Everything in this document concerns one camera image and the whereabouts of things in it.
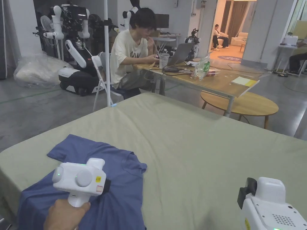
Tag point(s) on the white wheeled robot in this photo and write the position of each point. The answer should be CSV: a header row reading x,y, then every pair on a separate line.
x,y
74,76

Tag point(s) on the bed with pale green sheet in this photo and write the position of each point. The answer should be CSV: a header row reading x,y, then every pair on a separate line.
x,y
191,155

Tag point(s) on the clear plastic bag with bedding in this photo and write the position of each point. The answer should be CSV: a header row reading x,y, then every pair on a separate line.
x,y
38,69

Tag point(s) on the pale sofa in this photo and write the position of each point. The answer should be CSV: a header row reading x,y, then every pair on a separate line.
x,y
237,39

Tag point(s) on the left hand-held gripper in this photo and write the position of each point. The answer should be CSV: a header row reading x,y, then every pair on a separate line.
x,y
79,178

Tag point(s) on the person's left hand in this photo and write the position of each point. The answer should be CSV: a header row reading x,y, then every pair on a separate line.
x,y
62,215

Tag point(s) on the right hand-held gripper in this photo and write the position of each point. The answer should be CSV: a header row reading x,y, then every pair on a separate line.
x,y
266,210

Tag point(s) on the dark blue shirt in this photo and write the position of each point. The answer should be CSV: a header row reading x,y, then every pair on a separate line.
x,y
120,191

